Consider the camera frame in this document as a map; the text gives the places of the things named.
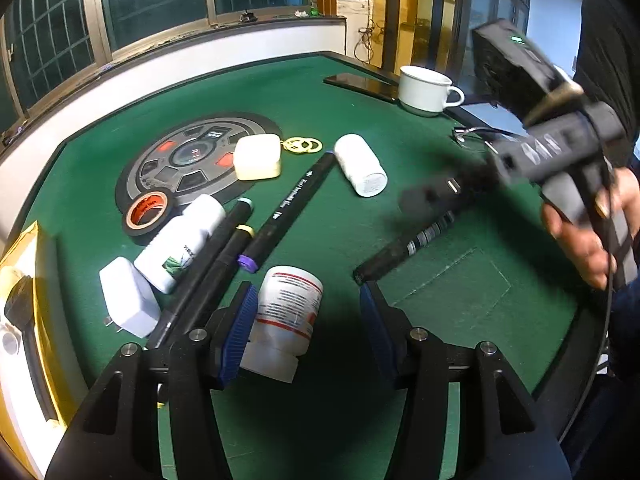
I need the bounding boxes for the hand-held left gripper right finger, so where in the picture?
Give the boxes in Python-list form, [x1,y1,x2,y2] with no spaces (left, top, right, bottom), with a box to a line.
[359,280,573,480]

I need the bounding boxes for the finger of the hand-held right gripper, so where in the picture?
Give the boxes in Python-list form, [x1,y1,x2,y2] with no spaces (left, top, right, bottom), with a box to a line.
[400,160,506,218]

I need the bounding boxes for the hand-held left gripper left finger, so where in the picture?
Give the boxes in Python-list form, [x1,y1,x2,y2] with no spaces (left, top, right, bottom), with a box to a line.
[45,281,261,480]

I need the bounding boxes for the white pill bottle red label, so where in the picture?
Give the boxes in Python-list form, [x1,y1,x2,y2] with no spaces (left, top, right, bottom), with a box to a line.
[240,265,324,385]

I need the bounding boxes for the black marker yellow caps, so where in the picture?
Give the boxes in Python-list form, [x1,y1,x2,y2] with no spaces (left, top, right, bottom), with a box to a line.
[170,223,257,341]

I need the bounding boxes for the black marker pale cap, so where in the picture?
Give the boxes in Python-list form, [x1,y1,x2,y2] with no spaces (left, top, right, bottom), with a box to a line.
[145,197,253,351]

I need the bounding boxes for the black pen striped barrel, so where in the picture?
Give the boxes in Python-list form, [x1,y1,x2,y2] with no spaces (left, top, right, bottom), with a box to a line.
[352,210,458,286]

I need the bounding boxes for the plain white bottle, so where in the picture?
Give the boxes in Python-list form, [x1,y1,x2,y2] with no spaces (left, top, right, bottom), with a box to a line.
[333,133,388,197]

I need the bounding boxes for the long black marker purple cap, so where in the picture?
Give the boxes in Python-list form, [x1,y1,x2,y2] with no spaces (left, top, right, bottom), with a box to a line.
[236,152,336,273]

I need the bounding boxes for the black tape roll orange core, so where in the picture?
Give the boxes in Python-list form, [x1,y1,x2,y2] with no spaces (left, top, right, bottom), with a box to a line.
[121,191,173,247]

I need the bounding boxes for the yellow storage box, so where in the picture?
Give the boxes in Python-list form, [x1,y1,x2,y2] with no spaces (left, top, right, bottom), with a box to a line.
[0,220,101,480]

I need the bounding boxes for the person's right forearm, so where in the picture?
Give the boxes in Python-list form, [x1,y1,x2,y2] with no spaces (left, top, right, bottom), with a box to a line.
[575,0,640,171]

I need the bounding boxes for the person's right hand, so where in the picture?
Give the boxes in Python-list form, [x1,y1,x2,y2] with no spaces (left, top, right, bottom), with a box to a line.
[542,167,640,291]

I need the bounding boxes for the white cup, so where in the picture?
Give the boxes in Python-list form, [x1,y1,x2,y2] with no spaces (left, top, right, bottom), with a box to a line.
[398,65,466,118]

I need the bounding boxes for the white bottle leaf label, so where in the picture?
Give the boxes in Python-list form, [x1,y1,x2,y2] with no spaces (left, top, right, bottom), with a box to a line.
[134,194,227,294]

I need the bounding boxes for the white charger plug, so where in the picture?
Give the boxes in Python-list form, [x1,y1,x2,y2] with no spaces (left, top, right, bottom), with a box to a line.
[99,256,162,339]

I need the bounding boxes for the dark phone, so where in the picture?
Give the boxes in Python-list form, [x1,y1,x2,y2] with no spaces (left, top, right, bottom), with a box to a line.
[322,72,401,103]

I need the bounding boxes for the linked yellow rings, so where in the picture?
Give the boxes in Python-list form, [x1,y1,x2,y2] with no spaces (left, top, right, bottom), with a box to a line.
[281,135,322,156]

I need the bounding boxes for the cream plastic case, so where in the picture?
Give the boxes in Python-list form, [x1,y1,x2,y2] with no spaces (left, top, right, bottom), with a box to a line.
[233,133,282,181]

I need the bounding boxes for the round grey table control panel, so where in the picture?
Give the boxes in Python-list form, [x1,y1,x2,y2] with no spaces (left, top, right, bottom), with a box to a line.
[115,111,283,211]

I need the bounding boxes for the person's blue trousers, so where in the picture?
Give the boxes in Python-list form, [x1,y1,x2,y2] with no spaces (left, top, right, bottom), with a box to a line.
[560,280,640,480]

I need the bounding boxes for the window with metal grille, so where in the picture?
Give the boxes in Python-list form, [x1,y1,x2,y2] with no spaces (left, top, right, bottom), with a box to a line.
[0,0,326,131]

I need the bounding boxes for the wire frame glasses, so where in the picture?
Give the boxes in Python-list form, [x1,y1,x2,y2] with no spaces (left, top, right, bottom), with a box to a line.
[450,125,521,153]

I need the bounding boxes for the hanging wall cables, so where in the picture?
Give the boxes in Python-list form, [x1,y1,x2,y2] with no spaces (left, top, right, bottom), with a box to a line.
[352,15,386,63]

